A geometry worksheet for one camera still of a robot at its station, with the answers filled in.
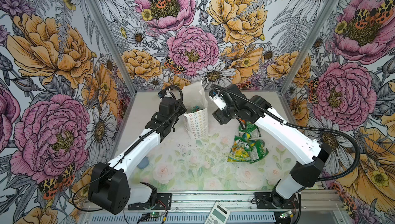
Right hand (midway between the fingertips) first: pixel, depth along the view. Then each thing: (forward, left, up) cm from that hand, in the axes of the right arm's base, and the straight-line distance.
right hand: (222, 115), depth 74 cm
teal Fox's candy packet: (+21, +14, -20) cm, 32 cm away
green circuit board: (-35, +31, -27) cm, 54 cm away
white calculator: (-36, +3, -26) cm, 45 cm away
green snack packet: (-9, -20, -22) cm, 31 cm away
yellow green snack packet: (-8, -11, -23) cm, 26 cm away
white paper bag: (+20, +13, -5) cm, 25 cm away
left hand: (+9, +19, -4) cm, 22 cm away
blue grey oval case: (-12, +42, -25) cm, 50 cm away
